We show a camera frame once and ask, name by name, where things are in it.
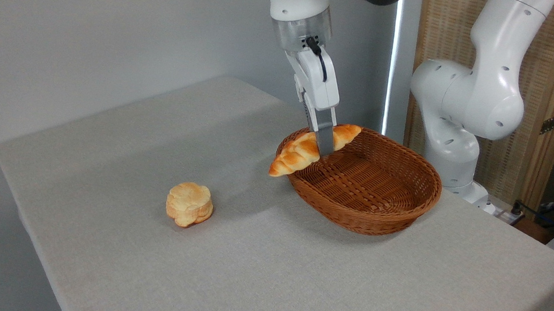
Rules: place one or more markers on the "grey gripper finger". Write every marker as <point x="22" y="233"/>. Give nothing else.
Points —
<point x="307" y="110"/>
<point x="325" y="134"/>

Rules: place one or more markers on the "braided golden bread loaf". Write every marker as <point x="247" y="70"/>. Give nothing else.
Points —
<point x="297" y="152"/>

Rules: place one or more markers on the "brown woven wicker basket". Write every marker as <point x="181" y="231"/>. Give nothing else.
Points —
<point x="367" y="208"/>

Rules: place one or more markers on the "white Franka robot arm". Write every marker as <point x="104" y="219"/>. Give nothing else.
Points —
<point x="488" y="94"/>

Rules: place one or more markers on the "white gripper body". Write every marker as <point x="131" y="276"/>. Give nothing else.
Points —
<point x="320" y="86"/>

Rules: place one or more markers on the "round pale bread bun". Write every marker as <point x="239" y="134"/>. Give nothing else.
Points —
<point x="188" y="203"/>

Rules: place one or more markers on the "grey tablecloth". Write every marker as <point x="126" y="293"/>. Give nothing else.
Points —
<point x="346" y="282"/>

